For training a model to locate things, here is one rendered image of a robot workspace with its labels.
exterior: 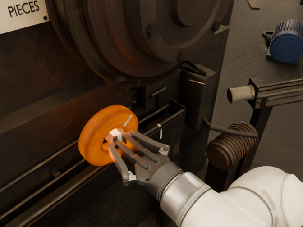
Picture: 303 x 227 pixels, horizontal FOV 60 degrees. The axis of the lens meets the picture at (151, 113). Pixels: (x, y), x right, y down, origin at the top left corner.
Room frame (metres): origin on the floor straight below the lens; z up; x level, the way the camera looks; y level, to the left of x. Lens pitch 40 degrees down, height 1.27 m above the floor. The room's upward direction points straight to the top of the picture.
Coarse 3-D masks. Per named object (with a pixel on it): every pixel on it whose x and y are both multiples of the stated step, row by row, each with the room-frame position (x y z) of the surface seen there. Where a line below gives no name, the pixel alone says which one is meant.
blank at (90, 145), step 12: (108, 108) 0.46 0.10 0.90; (120, 108) 0.46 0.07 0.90; (96, 120) 0.42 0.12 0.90; (108, 120) 0.42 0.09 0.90; (120, 120) 0.45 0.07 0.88; (132, 120) 0.47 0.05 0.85; (84, 132) 0.41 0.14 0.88; (96, 132) 0.40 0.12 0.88; (108, 132) 0.42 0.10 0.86; (84, 144) 0.39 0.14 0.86; (96, 144) 0.40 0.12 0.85; (108, 144) 0.45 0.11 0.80; (84, 156) 0.39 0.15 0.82; (96, 156) 0.40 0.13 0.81; (108, 156) 0.42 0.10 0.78
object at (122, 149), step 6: (114, 138) 0.41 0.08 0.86; (120, 144) 0.39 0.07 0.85; (120, 150) 0.39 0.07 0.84; (126, 150) 0.38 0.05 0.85; (126, 156) 0.37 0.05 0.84; (132, 156) 0.36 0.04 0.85; (138, 156) 0.36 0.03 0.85; (132, 162) 0.36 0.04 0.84; (138, 162) 0.34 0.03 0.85; (144, 162) 0.34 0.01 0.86; (144, 168) 0.33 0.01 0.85
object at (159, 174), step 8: (160, 160) 0.35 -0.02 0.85; (168, 160) 0.35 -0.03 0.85; (136, 168) 0.33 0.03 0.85; (152, 168) 0.33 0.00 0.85; (160, 168) 0.31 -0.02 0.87; (168, 168) 0.31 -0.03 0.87; (176, 168) 0.32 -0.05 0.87; (136, 176) 0.32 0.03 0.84; (144, 176) 0.31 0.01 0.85; (152, 176) 0.30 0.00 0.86; (160, 176) 0.30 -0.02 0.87; (168, 176) 0.30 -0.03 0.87; (144, 184) 0.30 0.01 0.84; (152, 184) 0.29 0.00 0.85; (160, 184) 0.29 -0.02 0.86; (152, 192) 0.29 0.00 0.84; (160, 192) 0.28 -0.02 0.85; (160, 200) 0.28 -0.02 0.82
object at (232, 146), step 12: (252, 132) 0.78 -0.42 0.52; (216, 144) 0.71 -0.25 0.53; (228, 144) 0.70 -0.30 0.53; (240, 144) 0.72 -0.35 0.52; (252, 144) 0.74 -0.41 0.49; (216, 156) 0.69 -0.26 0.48; (228, 156) 0.66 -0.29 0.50; (240, 156) 0.68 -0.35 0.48; (216, 168) 0.71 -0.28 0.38; (228, 168) 0.65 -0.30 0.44; (216, 180) 0.70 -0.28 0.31; (228, 180) 0.68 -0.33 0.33
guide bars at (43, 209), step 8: (176, 112) 0.67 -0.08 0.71; (168, 120) 0.64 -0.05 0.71; (152, 128) 0.59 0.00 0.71; (96, 168) 0.45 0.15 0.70; (88, 176) 0.43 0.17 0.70; (80, 184) 0.41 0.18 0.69; (64, 192) 0.38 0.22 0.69; (56, 200) 0.36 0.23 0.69; (48, 208) 0.35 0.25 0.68; (32, 216) 0.32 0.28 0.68; (24, 224) 0.31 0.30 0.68
